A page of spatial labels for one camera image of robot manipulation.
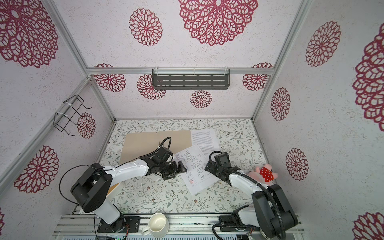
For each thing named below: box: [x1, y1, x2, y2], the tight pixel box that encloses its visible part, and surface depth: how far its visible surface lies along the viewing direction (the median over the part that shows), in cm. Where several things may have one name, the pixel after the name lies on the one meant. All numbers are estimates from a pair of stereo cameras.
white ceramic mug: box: [141, 212, 170, 238], surface depth 71 cm
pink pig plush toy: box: [248, 163, 279, 184], surface depth 87 cm
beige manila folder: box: [119, 130, 192, 164], surface depth 113 cm
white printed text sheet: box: [191, 129, 221, 161], surface depth 111 cm
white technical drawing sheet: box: [174, 144, 220, 196], surface depth 94 cm
